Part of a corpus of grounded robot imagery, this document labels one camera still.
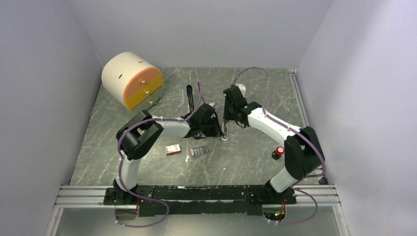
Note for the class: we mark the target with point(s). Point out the blue black stapler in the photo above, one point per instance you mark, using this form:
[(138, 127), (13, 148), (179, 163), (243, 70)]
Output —
[(193, 109)]

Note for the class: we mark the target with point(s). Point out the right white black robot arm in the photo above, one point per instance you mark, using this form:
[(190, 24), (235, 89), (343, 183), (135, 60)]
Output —
[(302, 152)]

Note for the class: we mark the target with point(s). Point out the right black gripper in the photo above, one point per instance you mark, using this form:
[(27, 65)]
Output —
[(226, 116)]

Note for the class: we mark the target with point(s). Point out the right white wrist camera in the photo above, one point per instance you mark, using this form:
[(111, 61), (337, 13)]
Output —
[(242, 89)]

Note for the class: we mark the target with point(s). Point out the round white orange drawer box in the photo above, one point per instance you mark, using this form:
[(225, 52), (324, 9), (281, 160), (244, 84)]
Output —
[(132, 81)]

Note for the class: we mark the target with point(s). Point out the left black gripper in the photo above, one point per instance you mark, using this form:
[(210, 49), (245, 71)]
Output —
[(217, 132)]

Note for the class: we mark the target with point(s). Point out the red staples box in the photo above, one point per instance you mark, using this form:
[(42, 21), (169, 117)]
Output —
[(172, 149)]

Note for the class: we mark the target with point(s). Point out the right side aluminium rail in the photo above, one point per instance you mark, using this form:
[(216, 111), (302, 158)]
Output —
[(322, 180)]

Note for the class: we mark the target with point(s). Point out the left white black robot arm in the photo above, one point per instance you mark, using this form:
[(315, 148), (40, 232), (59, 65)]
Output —
[(137, 137)]

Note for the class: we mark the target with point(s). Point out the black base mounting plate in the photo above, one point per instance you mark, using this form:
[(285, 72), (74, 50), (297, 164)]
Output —
[(152, 207)]

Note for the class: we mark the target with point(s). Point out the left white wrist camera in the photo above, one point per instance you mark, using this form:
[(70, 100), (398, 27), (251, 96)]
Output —
[(213, 104)]

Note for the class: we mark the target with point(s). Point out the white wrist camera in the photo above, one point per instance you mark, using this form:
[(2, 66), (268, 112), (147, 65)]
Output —
[(242, 89), (213, 104)]

